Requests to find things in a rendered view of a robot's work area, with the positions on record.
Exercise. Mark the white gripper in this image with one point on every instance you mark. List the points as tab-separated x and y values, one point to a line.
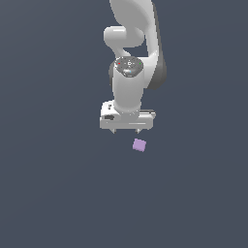
129	120

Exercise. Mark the small purple cube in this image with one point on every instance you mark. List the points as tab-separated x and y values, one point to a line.
139	145

